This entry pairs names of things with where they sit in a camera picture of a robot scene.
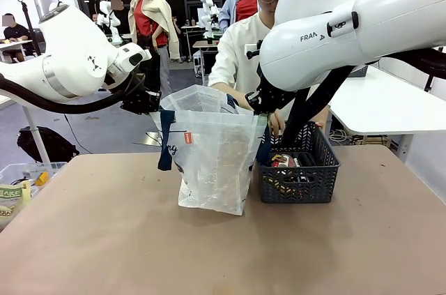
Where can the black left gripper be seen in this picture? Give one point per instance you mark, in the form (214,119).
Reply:
(141,103)

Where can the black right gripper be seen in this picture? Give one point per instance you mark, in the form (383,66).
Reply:
(268,98)

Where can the dark grey plastic basket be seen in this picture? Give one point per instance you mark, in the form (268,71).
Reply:
(299,183)

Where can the person's right forearm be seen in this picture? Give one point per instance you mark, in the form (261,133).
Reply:
(223,87)

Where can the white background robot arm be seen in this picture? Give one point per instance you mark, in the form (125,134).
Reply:
(209,9)
(113,30)

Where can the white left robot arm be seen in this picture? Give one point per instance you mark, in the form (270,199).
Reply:
(66,61)

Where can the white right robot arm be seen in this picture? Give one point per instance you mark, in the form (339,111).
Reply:
(348,23)

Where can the person's right hand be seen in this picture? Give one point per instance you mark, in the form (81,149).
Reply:
(278,122)

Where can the person's left hand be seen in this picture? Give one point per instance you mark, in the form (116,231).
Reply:
(319,125)

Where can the person in white t-shirt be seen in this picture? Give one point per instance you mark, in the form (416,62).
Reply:
(237,47)

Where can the red white snack package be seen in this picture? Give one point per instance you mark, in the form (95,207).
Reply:
(283,160)

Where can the yellow red snack package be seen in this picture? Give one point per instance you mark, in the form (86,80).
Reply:
(280,187)

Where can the mannequin with blue shirt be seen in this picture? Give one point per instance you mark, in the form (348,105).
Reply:
(245,5)

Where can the mannequin with cream jacket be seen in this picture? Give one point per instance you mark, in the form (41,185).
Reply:
(150,5)

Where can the black backpack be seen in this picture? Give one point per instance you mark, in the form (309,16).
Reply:
(48,145)

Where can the white side table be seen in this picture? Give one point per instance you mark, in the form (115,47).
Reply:
(380,106)

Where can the small yellow box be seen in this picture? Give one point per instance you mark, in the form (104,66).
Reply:
(42,179)

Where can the clear plastic bin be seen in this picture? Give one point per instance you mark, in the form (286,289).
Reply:
(21,171)

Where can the black tripod stand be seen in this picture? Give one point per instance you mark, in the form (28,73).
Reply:
(25,23)

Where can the seated person black shirt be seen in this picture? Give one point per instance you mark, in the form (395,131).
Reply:
(15,35)

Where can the beige snack pack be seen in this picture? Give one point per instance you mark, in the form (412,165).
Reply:
(6,216)

